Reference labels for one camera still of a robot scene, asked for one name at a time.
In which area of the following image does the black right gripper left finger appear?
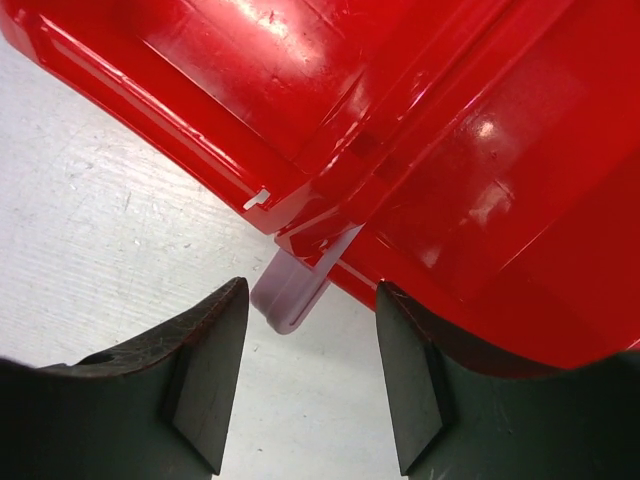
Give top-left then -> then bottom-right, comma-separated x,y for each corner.
1,277 -> 249,479

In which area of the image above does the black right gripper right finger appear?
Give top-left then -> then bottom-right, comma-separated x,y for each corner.
375,282 -> 639,479

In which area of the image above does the white pink toothbrush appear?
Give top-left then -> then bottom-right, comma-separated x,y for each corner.
250,225 -> 363,335

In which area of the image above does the red plastic bin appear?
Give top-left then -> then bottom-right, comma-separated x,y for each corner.
1,1 -> 639,368

